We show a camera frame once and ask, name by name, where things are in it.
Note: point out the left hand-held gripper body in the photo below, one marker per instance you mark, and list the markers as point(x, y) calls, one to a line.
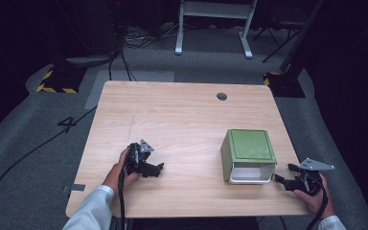
point(136, 158)

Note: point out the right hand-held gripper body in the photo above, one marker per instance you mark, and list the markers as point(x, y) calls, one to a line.
point(310, 182)

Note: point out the green and white box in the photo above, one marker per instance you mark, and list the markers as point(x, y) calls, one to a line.
point(250, 148)

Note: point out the person's right hand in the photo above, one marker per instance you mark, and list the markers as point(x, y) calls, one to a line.
point(322, 202)

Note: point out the person's left hand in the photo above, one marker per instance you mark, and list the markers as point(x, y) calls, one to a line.
point(116, 179)

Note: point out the grey tape strip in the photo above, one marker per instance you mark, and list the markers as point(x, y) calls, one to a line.
point(76, 188)

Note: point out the black yellow striped stand base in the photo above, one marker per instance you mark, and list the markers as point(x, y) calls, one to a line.
point(62, 81)

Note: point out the grey metal stand pole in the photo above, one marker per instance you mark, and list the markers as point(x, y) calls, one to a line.
point(302, 35)

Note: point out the black tripod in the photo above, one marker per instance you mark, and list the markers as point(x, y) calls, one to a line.
point(279, 35)

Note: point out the white metal desk frame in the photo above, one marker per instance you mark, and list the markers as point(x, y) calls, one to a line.
point(215, 11)

